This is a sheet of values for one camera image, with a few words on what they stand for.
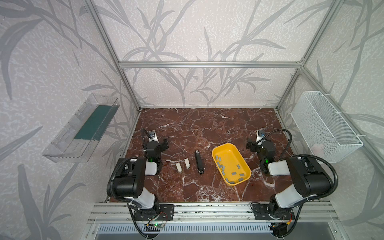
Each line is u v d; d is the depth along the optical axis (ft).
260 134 2.64
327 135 2.11
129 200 1.61
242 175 2.83
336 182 1.44
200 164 2.91
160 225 2.29
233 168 2.97
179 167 2.83
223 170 2.91
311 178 1.50
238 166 2.92
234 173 2.85
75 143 2.08
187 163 2.85
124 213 2.45
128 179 1.52
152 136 2.62
